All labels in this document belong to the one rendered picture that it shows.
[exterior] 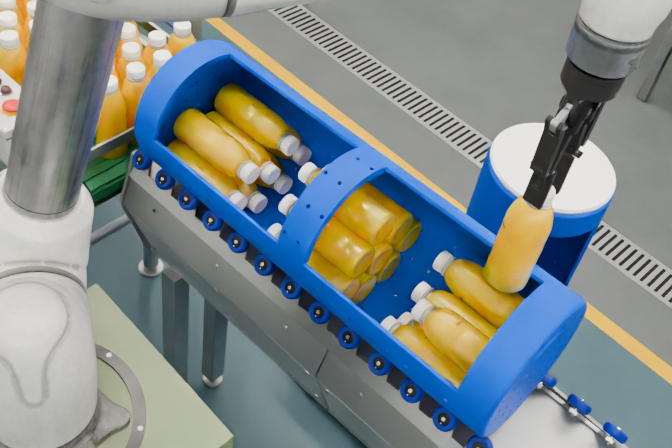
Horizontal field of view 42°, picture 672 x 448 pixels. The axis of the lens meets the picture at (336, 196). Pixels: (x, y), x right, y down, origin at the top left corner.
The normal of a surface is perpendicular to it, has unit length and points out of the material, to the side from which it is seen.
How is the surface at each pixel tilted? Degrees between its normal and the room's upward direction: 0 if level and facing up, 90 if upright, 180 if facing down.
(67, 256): 80
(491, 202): 90
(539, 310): 4
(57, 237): 59
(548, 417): 0
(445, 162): 0
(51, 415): 88
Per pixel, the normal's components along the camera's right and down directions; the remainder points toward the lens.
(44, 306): 0.11, -0.57
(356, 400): -0.59, 0.20
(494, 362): -0.43, -0.11
